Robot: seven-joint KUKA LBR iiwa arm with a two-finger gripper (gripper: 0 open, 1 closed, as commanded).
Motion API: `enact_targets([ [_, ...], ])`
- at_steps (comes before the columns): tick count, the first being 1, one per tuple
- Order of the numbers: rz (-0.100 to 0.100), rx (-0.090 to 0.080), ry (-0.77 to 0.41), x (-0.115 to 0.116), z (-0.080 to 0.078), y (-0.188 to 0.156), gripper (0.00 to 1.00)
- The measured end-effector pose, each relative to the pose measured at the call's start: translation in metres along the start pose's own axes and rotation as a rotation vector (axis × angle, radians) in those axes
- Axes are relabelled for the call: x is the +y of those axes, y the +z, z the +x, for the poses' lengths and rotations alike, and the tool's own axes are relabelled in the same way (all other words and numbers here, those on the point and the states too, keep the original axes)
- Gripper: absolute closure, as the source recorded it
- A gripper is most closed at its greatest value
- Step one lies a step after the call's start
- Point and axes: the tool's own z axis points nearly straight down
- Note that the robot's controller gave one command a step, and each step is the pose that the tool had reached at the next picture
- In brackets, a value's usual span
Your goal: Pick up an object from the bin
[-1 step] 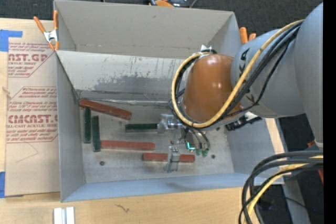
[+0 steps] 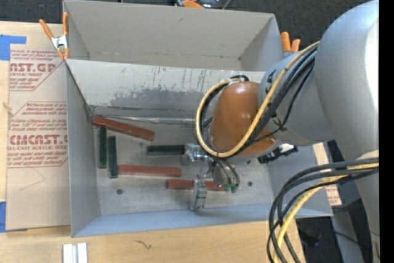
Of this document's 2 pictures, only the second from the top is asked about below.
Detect black cylinder on white bracket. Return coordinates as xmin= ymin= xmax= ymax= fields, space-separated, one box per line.
xmin=257 ymin=144 xmax=298 ymax=164

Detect red-brown flat block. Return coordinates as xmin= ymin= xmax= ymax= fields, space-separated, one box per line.
xmin=118 ymin=164 xmax=183 ymax=177
xmin=92 ymin=115 xmax=155 ymax=142
xmin=167 ymin=179 xmax=225 ymax=192

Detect grey metal bin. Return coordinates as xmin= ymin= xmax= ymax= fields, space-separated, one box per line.
xmin=62 ymin=0 xmax=334 ymax=238

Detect brown cardboard board, red print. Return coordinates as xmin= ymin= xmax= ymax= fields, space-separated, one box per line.
xmin=0 ymin=20 xmax=343 ymax=233

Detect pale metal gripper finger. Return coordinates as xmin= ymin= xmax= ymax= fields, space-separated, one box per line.
xmin=188 ymin=180 xmax=208 ymax=211
xmin=181 ymin=144 xmax=203 ymax=166

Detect dark green flat block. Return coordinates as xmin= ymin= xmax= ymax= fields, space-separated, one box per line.
xmin=107 ymin=136 xmax=119 ymax=179
xmin=147 ymin=145 xmax=186 ymax=156
xmin=98 ymin=126 xmax=108 ymax=169

